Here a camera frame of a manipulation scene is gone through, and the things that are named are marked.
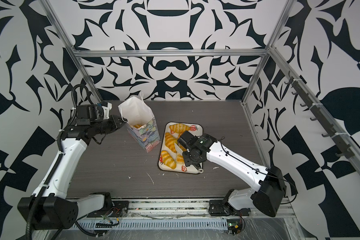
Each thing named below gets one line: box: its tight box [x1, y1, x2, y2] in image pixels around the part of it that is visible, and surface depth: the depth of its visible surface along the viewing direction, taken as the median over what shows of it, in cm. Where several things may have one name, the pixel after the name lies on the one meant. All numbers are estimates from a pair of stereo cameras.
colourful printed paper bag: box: [118, 92, 161, 153], surface depth 87 cm
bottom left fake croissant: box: [161, 150, 177, 169], surface depth 89 cm
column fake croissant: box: [165, 132, 178, 153], surface depth 96 cm
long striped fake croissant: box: [169, 123, 191, 134], surface depth 103 cm
